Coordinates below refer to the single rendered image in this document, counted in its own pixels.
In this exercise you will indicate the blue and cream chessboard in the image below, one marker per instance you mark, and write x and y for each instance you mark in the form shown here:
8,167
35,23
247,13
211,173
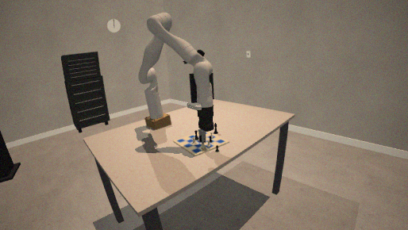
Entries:
195,149

